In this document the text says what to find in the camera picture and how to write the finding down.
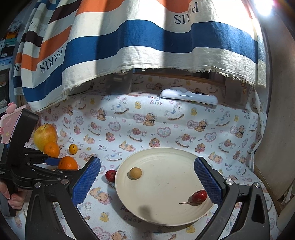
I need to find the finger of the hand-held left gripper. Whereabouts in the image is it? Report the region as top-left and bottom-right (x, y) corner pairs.
(23, 148), (62, 167)
(13, 168), (80, 189)

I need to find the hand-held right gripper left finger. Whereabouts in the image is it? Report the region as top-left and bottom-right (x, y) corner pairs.
(25, 156), (102, 240)

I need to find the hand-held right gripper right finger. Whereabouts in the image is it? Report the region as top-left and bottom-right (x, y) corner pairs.
(194, 156), (270, 240)

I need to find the large orange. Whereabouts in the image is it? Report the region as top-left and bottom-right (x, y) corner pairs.
(58, 156), (79, 171)

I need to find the red hawthorn fruit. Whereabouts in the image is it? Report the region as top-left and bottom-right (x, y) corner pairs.
(105, 169), (117, 183)

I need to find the cream round plate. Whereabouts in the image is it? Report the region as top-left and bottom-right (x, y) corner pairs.
(114, 147), (219, 227)

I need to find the person's left hand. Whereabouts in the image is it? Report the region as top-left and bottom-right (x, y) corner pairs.
(0, 182), (24, 210)

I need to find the small mandarin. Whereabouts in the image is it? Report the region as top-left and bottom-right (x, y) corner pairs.
(43, 141), (60, 158)

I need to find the red crabapple with stem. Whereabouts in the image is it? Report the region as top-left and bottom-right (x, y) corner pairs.
(179, 190), (208, 205)

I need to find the pink phone case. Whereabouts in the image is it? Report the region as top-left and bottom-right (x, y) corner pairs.
(0, 102), (19, 145)

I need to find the yellow apple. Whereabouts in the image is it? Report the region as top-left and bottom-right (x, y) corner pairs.
(34, 123), (58, 150)

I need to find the brown longan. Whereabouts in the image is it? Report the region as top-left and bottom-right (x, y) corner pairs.
(128, 167), (142, 180)

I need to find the bear-printed tablecloth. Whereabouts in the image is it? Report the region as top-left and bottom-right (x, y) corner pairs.
(0, 73), (269, 240)

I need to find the wooden chair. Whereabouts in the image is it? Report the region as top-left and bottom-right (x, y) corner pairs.
(252, 9), (295, 208)

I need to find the brown translucent box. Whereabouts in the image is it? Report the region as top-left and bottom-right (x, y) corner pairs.
(226, 77), (253, 109)

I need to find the shelf with boxes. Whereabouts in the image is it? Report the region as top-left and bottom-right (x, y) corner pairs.
(0, 14), (26, 109)

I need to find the grey translucent container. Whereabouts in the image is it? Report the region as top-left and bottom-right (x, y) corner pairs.
(110, 69), (133, 95)

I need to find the striped cloth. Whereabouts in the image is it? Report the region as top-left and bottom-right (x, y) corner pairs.
(13, 0), (268, 113)

